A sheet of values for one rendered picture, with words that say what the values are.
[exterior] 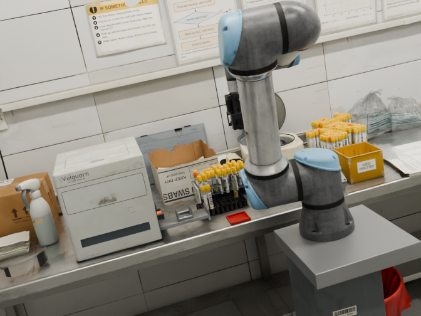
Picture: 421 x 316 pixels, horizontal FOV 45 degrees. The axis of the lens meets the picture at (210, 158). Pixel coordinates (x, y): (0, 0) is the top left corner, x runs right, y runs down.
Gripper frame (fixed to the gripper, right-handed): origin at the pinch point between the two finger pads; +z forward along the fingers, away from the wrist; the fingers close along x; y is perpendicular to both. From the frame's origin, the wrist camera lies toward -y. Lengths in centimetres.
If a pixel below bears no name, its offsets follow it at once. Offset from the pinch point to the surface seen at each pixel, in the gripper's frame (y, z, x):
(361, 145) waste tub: -42.7, 11.8, -8.9
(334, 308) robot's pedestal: -2, 35, 48
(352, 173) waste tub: -32.1, 16.6, 3.4
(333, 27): -60, -29, -58
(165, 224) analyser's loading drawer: 35.9, 16.6, 5.3
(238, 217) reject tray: 11.5, 20.4, 6.0
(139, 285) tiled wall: 51, 69, -56
